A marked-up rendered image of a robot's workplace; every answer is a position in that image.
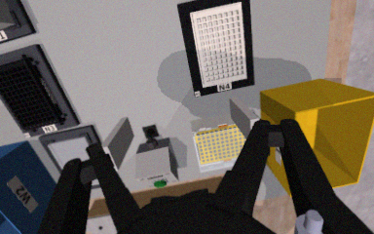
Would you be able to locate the black assay plate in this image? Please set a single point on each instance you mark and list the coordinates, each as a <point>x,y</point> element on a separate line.
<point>27,95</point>

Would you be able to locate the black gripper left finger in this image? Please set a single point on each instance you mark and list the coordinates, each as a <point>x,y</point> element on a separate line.
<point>68,209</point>

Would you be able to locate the yellow open-top bin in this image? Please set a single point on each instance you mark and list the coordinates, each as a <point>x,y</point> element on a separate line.
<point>335,120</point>

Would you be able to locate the blue open-top bin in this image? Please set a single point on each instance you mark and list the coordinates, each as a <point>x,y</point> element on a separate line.
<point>26,189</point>

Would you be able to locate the white multi-well plate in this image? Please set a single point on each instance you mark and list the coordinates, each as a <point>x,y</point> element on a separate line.
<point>219,41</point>

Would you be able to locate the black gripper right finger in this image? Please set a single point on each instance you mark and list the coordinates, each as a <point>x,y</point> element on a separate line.
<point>318,209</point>

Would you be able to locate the grey bench mat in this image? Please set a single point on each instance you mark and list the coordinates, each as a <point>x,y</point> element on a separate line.
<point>127,58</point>

